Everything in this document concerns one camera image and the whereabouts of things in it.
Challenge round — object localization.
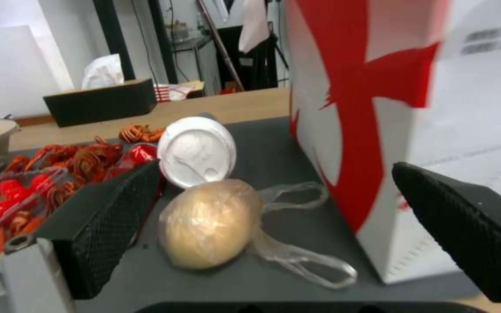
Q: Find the red cup with white lid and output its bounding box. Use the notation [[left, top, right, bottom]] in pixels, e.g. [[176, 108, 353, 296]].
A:
[[122, 118, 235, 190]]

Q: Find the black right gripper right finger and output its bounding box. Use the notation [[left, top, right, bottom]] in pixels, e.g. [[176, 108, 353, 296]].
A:
[[391, 162, 501, 313]]

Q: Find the bun in clear plastic bag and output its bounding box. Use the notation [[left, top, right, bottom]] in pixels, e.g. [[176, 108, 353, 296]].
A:
[[157, 178, 358, 290]]

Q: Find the loose orange crayfish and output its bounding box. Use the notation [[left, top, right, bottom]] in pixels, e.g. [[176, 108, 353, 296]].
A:
[[118, 123, 165, 143]]

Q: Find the clear takeout box with crayfish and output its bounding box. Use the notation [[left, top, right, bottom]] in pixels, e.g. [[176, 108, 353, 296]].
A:
[[0, 136, 147, 276]]

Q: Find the white hanging cloth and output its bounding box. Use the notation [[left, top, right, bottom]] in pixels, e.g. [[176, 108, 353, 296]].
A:
[[237, 0, 282, 52]]

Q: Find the red and white delivery bag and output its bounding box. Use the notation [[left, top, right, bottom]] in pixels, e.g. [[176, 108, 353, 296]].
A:
[[284, 0, 501, 285]]

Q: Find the red striped white paper box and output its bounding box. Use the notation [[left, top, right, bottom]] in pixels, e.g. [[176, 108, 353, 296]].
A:
[[152, 81, 208, 102]]

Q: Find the brown wooden pole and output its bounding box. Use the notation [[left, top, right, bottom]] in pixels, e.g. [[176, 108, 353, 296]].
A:
[[200, 0, 246, 93]]

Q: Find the black cabinet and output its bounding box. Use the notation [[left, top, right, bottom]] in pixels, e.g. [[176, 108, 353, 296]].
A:
[[209, 24, 293, 95]]

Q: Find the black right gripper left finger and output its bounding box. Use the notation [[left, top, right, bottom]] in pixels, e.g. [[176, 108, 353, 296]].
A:
[[0, 159, 162, 313]]

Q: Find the black tissue box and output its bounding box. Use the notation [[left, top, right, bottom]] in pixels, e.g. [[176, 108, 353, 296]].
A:
[[42, 78, 157, 128]]

